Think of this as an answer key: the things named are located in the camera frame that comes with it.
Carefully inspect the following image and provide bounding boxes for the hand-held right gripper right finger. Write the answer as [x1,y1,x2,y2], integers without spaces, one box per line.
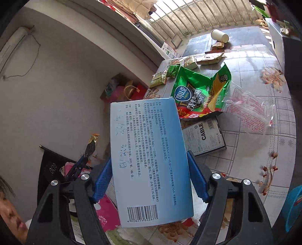
[186,151,274,245]

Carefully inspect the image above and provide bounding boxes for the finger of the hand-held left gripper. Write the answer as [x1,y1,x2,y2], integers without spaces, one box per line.
[64,154,89,182]

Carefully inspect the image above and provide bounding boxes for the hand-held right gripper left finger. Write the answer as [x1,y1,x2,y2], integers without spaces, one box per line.
[25,157,112,245]

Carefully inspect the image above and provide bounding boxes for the yellow and black snack wrapper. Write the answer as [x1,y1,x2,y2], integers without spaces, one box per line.
[85,134,100,158]

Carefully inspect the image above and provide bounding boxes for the grey cable packaging box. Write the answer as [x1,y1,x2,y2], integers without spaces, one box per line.
[181,116,227,157]

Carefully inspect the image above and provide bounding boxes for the light blue medicine box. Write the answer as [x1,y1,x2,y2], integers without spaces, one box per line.
[110,97,194,228]

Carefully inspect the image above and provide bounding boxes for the blue plastic basket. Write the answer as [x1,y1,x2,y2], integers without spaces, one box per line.
[280,185,302,236]

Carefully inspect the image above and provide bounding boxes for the black hanging cloth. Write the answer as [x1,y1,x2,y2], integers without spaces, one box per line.
[38,145,95,201]

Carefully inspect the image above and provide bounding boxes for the pink floral blanket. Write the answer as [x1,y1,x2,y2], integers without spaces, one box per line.
[61,162,121,232]

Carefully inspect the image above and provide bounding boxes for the floral plastic tablecloth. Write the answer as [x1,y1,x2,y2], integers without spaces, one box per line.
[144,51,296,245]

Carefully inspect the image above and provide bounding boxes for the person's head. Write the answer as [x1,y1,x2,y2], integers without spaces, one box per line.
[0,177,29,244]

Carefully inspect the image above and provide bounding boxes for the clear red-printed plastic wrapper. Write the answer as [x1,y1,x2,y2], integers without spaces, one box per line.
[224,87,275,132]

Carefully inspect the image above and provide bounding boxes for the green potato chip bag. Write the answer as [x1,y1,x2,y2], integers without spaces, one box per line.
[171,64,232,119]

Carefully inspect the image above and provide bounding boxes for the red gift bag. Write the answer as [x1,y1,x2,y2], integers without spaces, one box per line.
[124,85,148,100]

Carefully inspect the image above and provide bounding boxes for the small light green packet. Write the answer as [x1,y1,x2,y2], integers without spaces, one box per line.
[150,72,167,88]

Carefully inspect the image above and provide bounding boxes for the small dark green packet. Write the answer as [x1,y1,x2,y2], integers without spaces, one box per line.
[166,65,181,78]

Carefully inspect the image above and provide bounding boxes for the cream flat snack packet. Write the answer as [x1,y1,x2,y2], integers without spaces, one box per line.
[196,52,225,65]

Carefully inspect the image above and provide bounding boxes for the white paper cup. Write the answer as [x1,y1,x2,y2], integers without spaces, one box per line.
[211,29,229,43]

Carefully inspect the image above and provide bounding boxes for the metal window grille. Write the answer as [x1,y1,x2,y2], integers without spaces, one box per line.
[142,0,260,43]

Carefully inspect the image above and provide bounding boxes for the white cardboard box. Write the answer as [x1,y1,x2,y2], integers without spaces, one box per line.
[265,18,287,66]

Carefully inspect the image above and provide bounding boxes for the hanging quilts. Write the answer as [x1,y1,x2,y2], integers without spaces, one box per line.
[104,0,157,24]

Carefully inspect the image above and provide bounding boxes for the air conditioner power cable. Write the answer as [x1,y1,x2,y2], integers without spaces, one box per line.
[2,33,41,80]

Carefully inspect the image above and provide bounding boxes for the white wall air conditioner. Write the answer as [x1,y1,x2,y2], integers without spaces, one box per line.
[0,26,36,73]

